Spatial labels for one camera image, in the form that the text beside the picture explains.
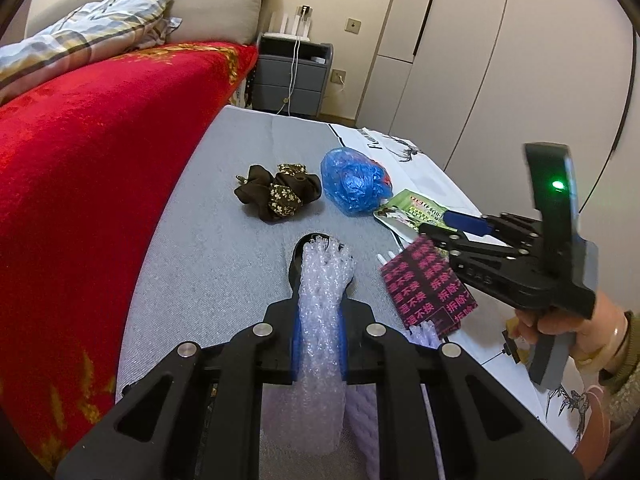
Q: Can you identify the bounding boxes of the black pink printed bag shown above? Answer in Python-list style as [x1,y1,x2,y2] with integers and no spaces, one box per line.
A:
[381,235,477,338]

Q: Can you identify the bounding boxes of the green printed flyer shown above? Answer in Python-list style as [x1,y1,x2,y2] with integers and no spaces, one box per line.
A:
[373,190,447,243]

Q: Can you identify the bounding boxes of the white cotton swabs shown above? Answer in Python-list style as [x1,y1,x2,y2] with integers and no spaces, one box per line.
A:
[376,247,406,266]

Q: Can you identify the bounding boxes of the purple foam net sleeve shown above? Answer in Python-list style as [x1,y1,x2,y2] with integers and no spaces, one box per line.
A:
[346,322,444,479]

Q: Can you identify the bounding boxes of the clear bubble wrap roll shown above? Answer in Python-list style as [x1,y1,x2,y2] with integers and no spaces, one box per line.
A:
[262,234,355,455]

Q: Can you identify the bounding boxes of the blue plastic bag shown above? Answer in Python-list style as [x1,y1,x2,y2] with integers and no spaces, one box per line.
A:
[320,146,393,217]

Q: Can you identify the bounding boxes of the dark floral scrunchie cloth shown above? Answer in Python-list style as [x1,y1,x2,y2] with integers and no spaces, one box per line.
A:
[234,164,322,223]

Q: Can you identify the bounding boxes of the right hand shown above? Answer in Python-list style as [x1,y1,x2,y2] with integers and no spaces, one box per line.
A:
[509,290,629,373]

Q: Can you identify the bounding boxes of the white printed sheet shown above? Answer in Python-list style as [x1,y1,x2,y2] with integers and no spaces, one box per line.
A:
[331,125,591,450]

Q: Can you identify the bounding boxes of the grey bench cover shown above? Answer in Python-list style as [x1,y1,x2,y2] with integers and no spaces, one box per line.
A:
[116,106,399,387]

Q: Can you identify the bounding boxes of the cream wardrobe doors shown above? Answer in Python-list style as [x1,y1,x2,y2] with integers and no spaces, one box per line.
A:
[357,0,639,308]

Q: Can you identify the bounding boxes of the grey bedside nightstand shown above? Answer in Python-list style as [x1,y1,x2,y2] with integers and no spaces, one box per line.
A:
[252,35,334,118]

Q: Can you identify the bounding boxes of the white wifi router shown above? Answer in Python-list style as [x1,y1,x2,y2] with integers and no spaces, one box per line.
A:
[264,6,312,42]

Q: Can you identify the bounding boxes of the red floral bedspread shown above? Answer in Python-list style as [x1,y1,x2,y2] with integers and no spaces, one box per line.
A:
[1,42,257,479]

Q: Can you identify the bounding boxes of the plaid folded quilt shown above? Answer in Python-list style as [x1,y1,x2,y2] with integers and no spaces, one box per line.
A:
[1,0,181,103]

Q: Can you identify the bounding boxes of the wall power socket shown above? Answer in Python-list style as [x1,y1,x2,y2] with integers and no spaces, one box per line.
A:
[330,70,346,86]

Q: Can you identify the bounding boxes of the white charging cable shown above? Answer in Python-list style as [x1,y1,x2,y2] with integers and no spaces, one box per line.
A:
[275,37,303,117]

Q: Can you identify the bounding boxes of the wall switch plate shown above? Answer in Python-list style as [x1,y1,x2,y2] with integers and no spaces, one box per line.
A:
[345,18,361,35]

